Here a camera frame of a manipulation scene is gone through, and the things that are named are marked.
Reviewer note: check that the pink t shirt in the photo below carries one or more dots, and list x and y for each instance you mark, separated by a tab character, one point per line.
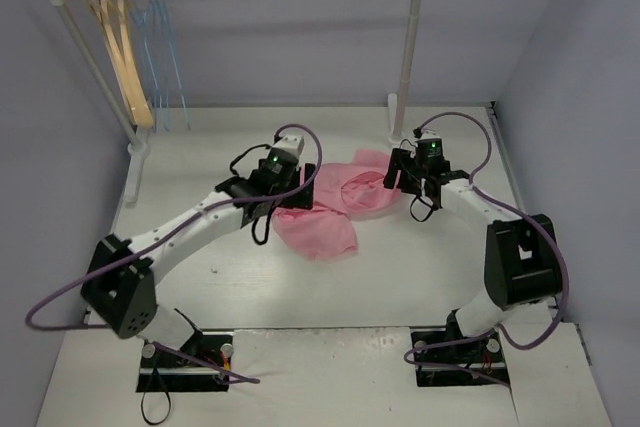
343	193

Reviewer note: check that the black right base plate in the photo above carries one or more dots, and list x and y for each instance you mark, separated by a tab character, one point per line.
472	364

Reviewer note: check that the wooden hanger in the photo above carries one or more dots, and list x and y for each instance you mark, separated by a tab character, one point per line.
122	57
132	62
95	7

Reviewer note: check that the wooden hanger right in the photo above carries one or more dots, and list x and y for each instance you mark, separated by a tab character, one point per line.
132	62

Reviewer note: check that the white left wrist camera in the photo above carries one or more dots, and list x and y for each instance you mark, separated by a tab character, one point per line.
292	144

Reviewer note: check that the blue wire hanger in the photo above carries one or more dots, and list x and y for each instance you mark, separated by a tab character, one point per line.
150	29
175	82
128	9

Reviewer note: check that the wooden hanger left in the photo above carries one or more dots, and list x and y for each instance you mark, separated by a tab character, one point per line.
95	7

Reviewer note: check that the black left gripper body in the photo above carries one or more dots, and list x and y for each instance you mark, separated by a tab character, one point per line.
305	186

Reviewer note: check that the wooden hanger middle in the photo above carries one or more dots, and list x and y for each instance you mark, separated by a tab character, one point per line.
122	57

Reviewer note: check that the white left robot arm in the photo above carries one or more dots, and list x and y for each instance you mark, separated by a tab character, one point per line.
125	272

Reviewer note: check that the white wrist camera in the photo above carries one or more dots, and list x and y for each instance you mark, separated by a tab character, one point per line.
292	144
426	136

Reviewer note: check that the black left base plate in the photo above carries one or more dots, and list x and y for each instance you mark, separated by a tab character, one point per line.
161	372

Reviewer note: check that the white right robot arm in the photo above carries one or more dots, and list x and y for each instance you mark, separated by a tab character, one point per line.
520	266

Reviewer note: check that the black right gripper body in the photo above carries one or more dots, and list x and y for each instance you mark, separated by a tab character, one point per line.
395	170

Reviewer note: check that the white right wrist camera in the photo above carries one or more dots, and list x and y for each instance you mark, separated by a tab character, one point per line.
426	136

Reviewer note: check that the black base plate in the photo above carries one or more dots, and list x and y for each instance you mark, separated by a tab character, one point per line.
472	364
161	372

